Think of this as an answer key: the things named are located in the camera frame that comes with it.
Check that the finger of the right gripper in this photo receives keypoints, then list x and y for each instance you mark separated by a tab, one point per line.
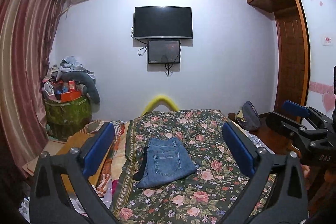
295	109
287	128

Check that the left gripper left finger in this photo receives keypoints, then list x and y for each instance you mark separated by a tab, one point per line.
49	200

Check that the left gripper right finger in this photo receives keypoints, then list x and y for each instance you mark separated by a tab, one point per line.
287	201

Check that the blue denim jeans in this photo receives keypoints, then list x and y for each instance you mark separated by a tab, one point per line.
167	161

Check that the person left hand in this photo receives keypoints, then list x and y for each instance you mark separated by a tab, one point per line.
306	174

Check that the brown wooden door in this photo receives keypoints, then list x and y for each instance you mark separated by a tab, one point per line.
291	59

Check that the grey blue backpack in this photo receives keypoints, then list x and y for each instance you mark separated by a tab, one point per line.
248	117

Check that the wooden lap desk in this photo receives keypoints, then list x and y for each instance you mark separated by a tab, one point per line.
78	140

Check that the floral green bedspread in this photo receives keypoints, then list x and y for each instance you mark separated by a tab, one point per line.
202	197

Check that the green storage basket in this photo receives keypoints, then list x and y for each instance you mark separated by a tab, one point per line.
67	118

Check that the black folded garment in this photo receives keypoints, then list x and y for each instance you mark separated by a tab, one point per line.
139	175

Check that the orange box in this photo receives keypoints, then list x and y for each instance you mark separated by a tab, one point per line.
70	96

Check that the white wardrobe sliding door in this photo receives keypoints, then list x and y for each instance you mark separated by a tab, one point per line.
320	22

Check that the yellow curved headboard pad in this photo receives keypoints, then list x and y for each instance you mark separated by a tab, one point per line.
160	100

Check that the striped red curtain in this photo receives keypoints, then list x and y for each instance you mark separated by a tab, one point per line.
28	29

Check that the small wall monitor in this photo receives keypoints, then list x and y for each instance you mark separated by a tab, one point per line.
163	52

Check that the large wall television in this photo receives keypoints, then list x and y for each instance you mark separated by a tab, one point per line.
162	22

